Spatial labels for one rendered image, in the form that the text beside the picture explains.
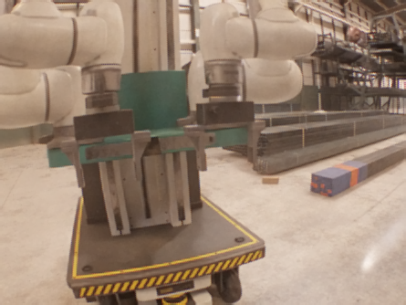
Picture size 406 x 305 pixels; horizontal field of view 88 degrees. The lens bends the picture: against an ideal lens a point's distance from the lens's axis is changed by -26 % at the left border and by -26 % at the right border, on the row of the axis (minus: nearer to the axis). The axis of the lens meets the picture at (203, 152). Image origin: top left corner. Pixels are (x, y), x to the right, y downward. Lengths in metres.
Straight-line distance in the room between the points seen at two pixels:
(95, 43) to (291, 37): 0.42
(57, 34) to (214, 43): 0.34
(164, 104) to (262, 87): 0.35
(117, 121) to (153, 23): 0.63
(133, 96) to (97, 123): 0.43
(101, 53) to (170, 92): 0.50
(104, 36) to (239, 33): 0.29
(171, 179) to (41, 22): 0.78
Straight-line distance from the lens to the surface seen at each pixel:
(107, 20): 0.57
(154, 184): 1.11
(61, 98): 0.79
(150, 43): 1.09
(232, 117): 0.63
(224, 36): 0.62
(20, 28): 0.51
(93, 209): 1.24
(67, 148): 0.58
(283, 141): 3.34
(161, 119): 0.99
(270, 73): 0.90
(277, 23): 0.65
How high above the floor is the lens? 0.82
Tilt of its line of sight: 11 degrees down
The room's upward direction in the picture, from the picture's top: 3 degrees counter-clockwise
